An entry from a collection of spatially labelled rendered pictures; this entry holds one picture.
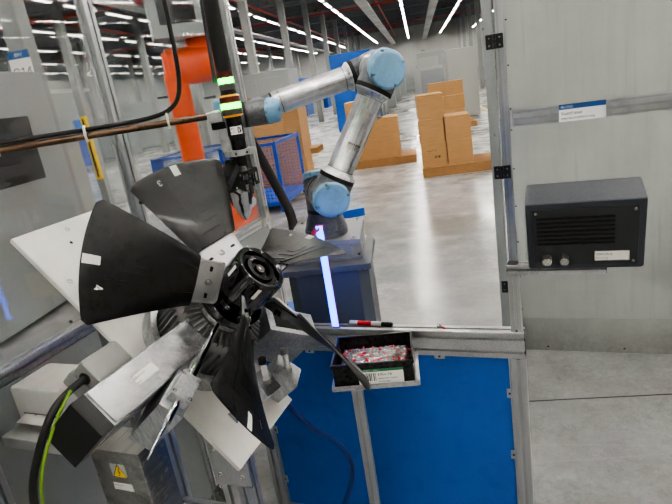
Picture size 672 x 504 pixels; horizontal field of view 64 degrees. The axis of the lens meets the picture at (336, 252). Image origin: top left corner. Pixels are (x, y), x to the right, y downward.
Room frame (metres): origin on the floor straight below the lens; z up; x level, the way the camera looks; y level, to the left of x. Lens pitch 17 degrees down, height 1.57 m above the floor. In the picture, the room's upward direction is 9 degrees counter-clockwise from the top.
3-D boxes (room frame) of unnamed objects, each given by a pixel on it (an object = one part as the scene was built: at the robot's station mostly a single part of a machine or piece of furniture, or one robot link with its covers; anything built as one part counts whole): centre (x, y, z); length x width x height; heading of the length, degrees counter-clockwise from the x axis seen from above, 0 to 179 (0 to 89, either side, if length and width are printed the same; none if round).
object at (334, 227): (1.85, 0.02, 1.13); 0.15 x 0.15 x 0.10
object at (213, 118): (1.21, 0.18, 1.50); 0.09 x 0.07 x 0.10; 102
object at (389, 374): (1.32, -0.06, 0.85); 0.22 x 0.17 x 0.07; 81
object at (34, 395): (1.26, 0.78, 0.92); 0.17 x 0.16 x 0.11; 67
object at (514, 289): (1.33, -0.46, 0.96); 0.03 x 0.03 x 0.20; 67
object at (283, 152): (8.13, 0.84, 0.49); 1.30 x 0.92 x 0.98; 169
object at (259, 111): (1.69, 0.16, 1.53); 0.11 x 0.11 x 0.08; 9
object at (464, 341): (1.50, -0.06, 0.82); 0.90 x 0.04 x 0.08; 67
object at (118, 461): (1.14, 0.57, 0.73); 0.15 x 0.09 x 0.22; 67
